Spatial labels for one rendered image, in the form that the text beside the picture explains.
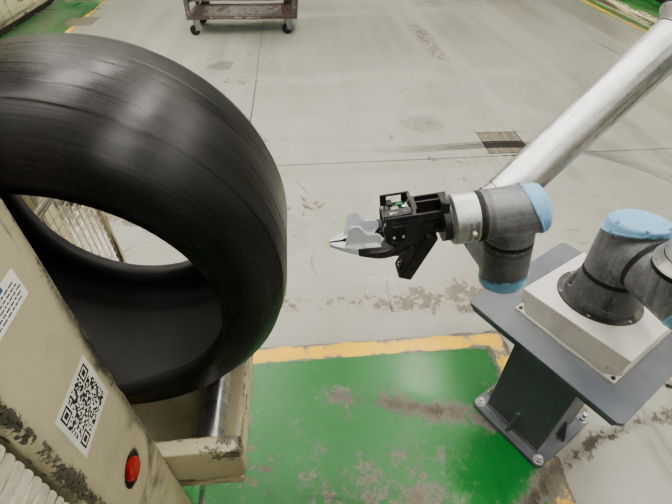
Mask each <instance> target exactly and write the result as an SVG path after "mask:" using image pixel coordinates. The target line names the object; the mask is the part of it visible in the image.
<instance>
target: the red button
mask: <svg viewBox="0 0 672 504"><path fill-rule="evenodd" d="M139 472H140V459H139V457H138V456H131V457H130V458H129V460H128V462H127V466H126V479H127V481H128V482H134V481H135V480H136V479H137V478H138V476H139Z"/></svg>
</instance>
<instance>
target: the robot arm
mask: <svg viewBox="0 0 672 504"><path fill-rule="evenodd" d="M671 74H672V0H667V1H665V2H664V3H663V4H662V5H661V7H660V9H659V16H658V21H657V22H656V23H655V24H654V25H653V26H652V27H651V28H650V29H649V30H648V31H646V32H645V33H644V34H643V35H642V36H641V37H640V38H639V39H638V40H637V41H636V42H635V43H634V44H633V45H632V46H631V47H630V48H629V49H628V50H626V51H625V52H624V53H623V54H622V55H621V56H620V57H619V58H618V59H617V60H616V61H615V62H614V63H613V64H612V65H611V66H610V67H609V68H607V69H606V70H605V71H604V72H603V73H602V74H601V75H600V76H599V77H598V78H597V79H596V80H595V81H594V82H593V83H592V84H591V85H590V86H589V87H587V88H586V89H585V90H584V91H583V92H582V93H581V94H580V95H579V96H578V97H577V98H576V99H575V100H574V101H573V102H572V103H571V104H570V105H569V106H567V107H566V108H565V109H564V110H563V111H562V112H561V113H560V114H559V115H558V116H557V117H556V118H555V119H554V120H553V121H552V122H551V123H550V124H548V125H547V126H546V127H545V128H544V129H543V130H542V131H541V132H540V133H539V134H538V135H537V136H536V137H535V138H534V139H533V140H532V141H531V142H530V143H528V144H527V145H526V146H525V147H524V148H523V149H522V150H521V151H520V152H519V153H518V154H517V155H516V156H515V157H514V158H513V159H512V160H511V161H509V162H508V163H507V164H506V165H505V166H504V167H503V168H502V169H501V170H500V171H499V172H498V173H497V174H496V175H495V176H494V177H493V178H492V179H491V180H489V181H488V182H487V183H486V184H485V185H483V186H482V187H481V188H480V189H478V190H475V191H465V192H458V193H451V194H447V195H446V193H445V191H442V192H436V193H429V194H422V195H416V196H410V194H409V191H403V192H396V193H390V194H383V195H379V200H380V207H379V217H380V219H377V220H374V219H371V220H363V219H362V218H361V217H360V215H359V214H358V213H350V214H349V215H348V216H347V218H346V223H345V228H344V232H343V233H341V234H339V235H337V236H335V237H334V238H332V239H331V240H330V241H329V244H330V247H332V248H335V249H337V250H340V251H343V252H346V253H350V254H354V255H359V256H360V257H368V258H376V259H383V258H389V257H392V256H399V257H398V258H397V260H396V262H395V266H396V270H397V273H398V277H399V278H403V279H408V280H411V279H412V277H413V276H414V274H415V273H416V271H417V270H418V268H419V267H420V265H421V264H422V262H423V261H424V259H425V258H426V256H427V255H428V253H429V252H430V250H431V249H432V247H433V246H434V244H435V243H436V241H437V240H438V237H437V234H436V233H438V232H439V235H440V238H441V239H442V241H448V240H450V241H451V242H452V243H453V244H455V245H457V244H464V246H465V247H466V249H467V250H468V252H469V254H470V255H471V257H472V258H473V259H474V261H475V262H476V264H477V265H478V267H479V271H478V279H479V282H480V284H481V285H482V286H483V287H484V288H485V289H487V290H489V291H491V292H495V293H500V294H508V293H513V292H516V291H518V290H520V289H521V288H522V287H523V286H524V285H525V283H526V280H527V277H528V276H529V267H530V262H531V257H532V252H533V247H534V243H535V237H536V234H537V233H541V234H542V233H544V232H546V231H548V230H549V229H550V227H551V225H552V218H553V215H552V207H551V203H550V199H549V197H548V195H547V193H546V191H545V190H544V189H543V188H544V187H545V186H546V185H547V184H548V183H549V182H550V181H551V180H553V179H554V178H555V177H556V176H557V175H558V174H559V173H560V172H562V171H563V170H564V169H565V168H566V167H567V166H568V165H569V164H571V163H572V162H573V161H574V160H575V159H576V158H577V157H578V156H580V155H581V154H582V153H583V152H584V151H585V150H586V149H587V148H589V147H590V146H591V145H592V144H593V143H594V142H595V141H596V140H598V139H599V138H600V137H601V136H602V135H603V134H604V133H605V132H607V131H608V130H609V129H610V128H611V127H612V126H613V125H614V124H616V123H617V122H618V121H619V120H620V119H621V118H622V117H623V116H625V115H626V114H627V113H628V112H629V111H630V110H631V109H632V108H634V107H635V106H636V105H637V104H638V103H639V102H640V101H641V100H643V99H644V98H645V97H646V96H647V95H648V94H649V93H650V92H652V91H653V90H654V89H655V88H656V87H657V86H658V85H659V84H661V83H662V82H663V81H664V80H665V79H666V78H667V77H668V76H670V75H671ZM394 195H401V201H396V202H391V199H390V200H386V197H387V196H394ZM382 237H383V238H384V240H383V241H382ZM381 241H382V242H381ZM564 290H565V292H566V294H567V296H568V297H569V299H570V300H571V301H572V302H573V303H574V304H575V305H577V306H578V307H579V308H581V309H582V310H584V311H586V312H588V313H590V314H592V315H595V316H598V317H601V318H605V319H610V320H623V319H627V318H630V317H632V316H633V315H634V313H635V312H636V310H637V308H638V306H639V302H640V303H641V304H642V305H644V306H645V307H646V308H647V309H648V310H649V311H650V312H651V313H652V314H653V315H654V316H655V317H656V318H657V319H658V320H659V321H660V322H661V323H662V324H663V325H664V326H666V327H667V328H669V329H670V330H671V331H672V223H671V222H670V221H668V220H667V219H665V218H662V217H661V216H659V215H657V214H654V213H651V212H647V211H643V210H637V209H618V210H615V211H612V212H611V213H609V214H608V215H607V217H606V219H605V220H604V222H603V223H602V224H601V226H600V229H599V231H598V233H597V235H596V237H595V239H594V241H593V243H592V245H591V248H590V250H589V252H588V254H587V256H586V258H585V260H584V262H583V264H582V265H581V266H580V267H579V268H577V269H576V270H575V271H574V272H572V273H571V274H570V275H569V276H568V278H567V280H566V282H565V284H564Z"/></svg>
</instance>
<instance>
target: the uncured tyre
mask: <svg viewBox="0 0 672 504"><path fill-rule="evenodd" d="M21 195H29V196H38V197H46V198H52V199H58V200H63V201H67V202H72V203H76V204H80V205H84V206H87V207H91V208H94V209H97V210H100V211H103V212H106V213H109V214H111V215H114V216H117V217H119V218H121V219H124V220H126V221H128V222H131V223H133V224H135V225H137V226H139V227H141V228H143V229H145V230H147V231H148V232H150V233H152V234H154V235H155V236H157V237H159V238H160V239H162V240H163V241H165V242H166V243H168V244H169V245H171V246H172V247H173V248H175V249H176V250H177V251H179V252H180V253H181V254H182V255H184V256H185V257H186V258H187V259H188V260H187V261H183V262H179V263H174V264H167V265H138V264H130V263H124V262H119V261H115V260H111V259H108V258H105V257H102V256H99V255H96V254H93V253H91V252H89V251H86V250H84V249H82V248H80V247H78V246H76V245H74V244H73V243H71V242H69V241H68V240H66V239H64V238H63V237H61V236H60V235H58V234H57V233H56V232H54V231H53V230H52V229H51V228H49V227H48V226H47V225H46V224H45V223H44V222H43V221H41V220H40V219H39V218H38V217H37V216H36V214H35V213H34V212H33V211H32V210H31V209H30V208H29V206H28V205H27V204H26V202H25V201H24V199H23V198H22V196H21ZM0 197H1V199H2V201H3V202H4V204H5V205H6V207H7V209H8V210H9V212H10V213H11V215H12V217H13V218H14V220H15V221H16V223H17V225H18V226H19V228H20V229H21V231H22V233H23V234H24V236H25V237H26V239H27V240H28V242H29V244H30V245H31V247H32V248H33V250H34V252H35V253H36V255H37V256H38V258H39V260H40V261H41V263H42V264H43V266H44V268H45V269H46V271H47V273H48V274H49V276H50V277H51V279H52V281H53V282H54V284H55V286H56V288H57V289H58V291H59V293H60V294H61V296H62V297H63V299H64V301H65V302H66V304H67V305H68V307H69V308H70V310H71V311H72V313H73V314H74V316H75V317H76V319H77V320H78V322H79V323H80V325H81V327H82V328H83V330H84V331H85V333H86V335H87V336H88V338H89V339H90V341H91V343H92V344H93V346H94V347H95V349H96V351H97V352H98V354H99V355H100V357H101V358H102V360H103V362H104V363H105V365H106V366H107V368H108V370H109V371H110V373H111V375H112V376H113V378H114V380H115V383H116V385H117V387H118V388H119V390H120V391H121V392H122V393H123V394H124V395H125V397H126V398H127V400H128V402H129V403H130V405H132V404H142V403H150V402H156V401H162V400H166V399H171V398H175V397H178V396H182V395H185V394H188V393H191V392H194V391H196V390H199V389H201V388H203V387H205V386H207V385H209V384H211V383H213V382H215V381H216V380H218V379H220V378H221V377H223V376H224V375H226V374H227V373H229V372H230V371H232V370H233V369H235V368H236V367H238V366H239V365H241V364H242V363H244V362H245V361H246V360H248V359H249V358H250V357H251V356H252V355H253V354H254V353H255V352H256V351H257V350H258V349H259V348H260V347H261V346H262V345H263V344H264V342H265V341H266V340H267V338H268V337H269V335H270V333H271V332H272V330H273V328H274V326H275V323H276V321H277V318H278V316H279V313H280V310H281V308H282V305H283V302H284V298H285V294H286V288H287V202H286V195H285V190H284V186H283V182H282V179H281V176H280V173H279V171H278V168H277V166H276V163H275V161H274V159H273V157H272V155H271V153H270V152H269V150H268V148H267V146H266V144H265V143H264V141H263V139H262V138H261V136H260V135H259V133H258V132H257V130H256V129H255V127H254V126H253V125H252V123H251V122H250V121H249V120H248V118H247V117H246V116H245V115H244V114H243V113H242V112H241V110H240V109H239V108H238V107H237V106H236V105H235V104H234V103H233V102H232V101H231V100H230V99H229V98H227V97H226V96H225V95H224V94H223V93H222V92H221V91H219V90H218V89H217V88H216V87H214V86H213V85H212V84H210V83H209V82H208V81H206V80H205V79H204V78H202V77H201V76H199V75H198V74H196V73H194V72H193V71H191V70H190V69H188V68H186V67H185V66H183V65H181V64H179V63H177V62H175V61H173V60H171V59H169V58H167V57H165V56H163V55H161V54H158V53H156V52H154V51H151V50H149V49H146V48H143V47H140V46H138V45H134V44H131V43H128V42H124V41H121V40H117V39H112V38H108V37H103V36H97V35H89V34H80V33H34V34H24V35H17V36H11V37H7V38H2V39H0Z"/></svg>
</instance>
